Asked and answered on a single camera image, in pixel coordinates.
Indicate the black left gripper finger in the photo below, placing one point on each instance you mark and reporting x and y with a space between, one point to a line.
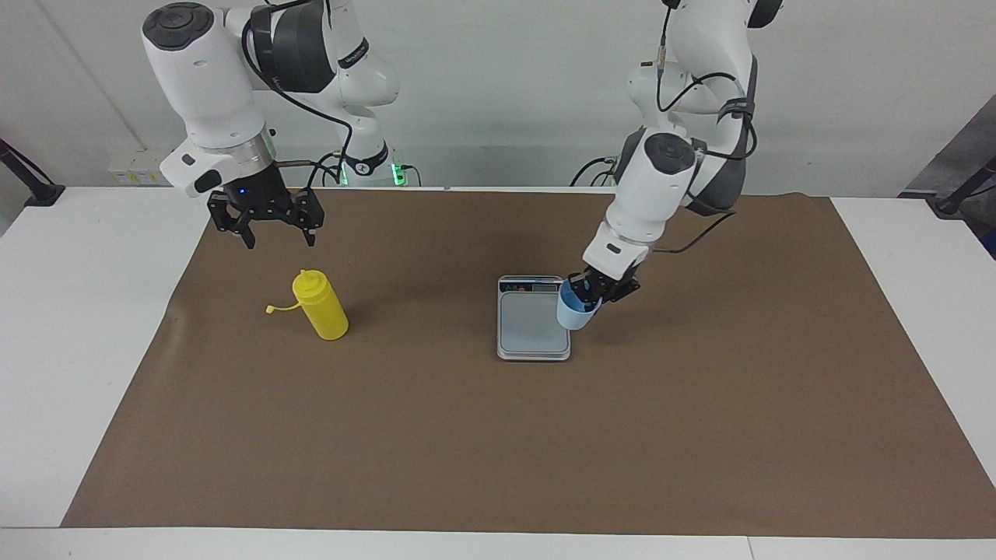
578 286
605 299

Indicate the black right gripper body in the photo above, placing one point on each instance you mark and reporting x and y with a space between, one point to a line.
257 198

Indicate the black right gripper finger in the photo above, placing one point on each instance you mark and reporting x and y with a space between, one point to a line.
222 216
310 210

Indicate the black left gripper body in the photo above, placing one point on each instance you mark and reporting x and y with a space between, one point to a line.
616 289

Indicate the light blue plastic cup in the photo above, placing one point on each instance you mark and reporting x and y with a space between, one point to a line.
574 316

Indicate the yellow squeeze bottle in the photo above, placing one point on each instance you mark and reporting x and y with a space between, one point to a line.
323 311

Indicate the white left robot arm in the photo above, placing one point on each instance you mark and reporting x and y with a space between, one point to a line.
654 194

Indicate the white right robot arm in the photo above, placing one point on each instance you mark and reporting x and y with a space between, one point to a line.
202 78

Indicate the silver digital kitchen scale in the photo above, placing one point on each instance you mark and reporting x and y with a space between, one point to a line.
529 323

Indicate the white socket box yellow labels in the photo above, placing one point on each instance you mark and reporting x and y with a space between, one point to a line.
136 173

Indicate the brown paper mat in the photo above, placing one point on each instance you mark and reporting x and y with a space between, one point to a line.
545 451

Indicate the black clamp stand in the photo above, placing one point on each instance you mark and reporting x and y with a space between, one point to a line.
31 187
961 194

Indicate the dark grey panel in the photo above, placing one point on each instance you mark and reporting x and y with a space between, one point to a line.
957 148

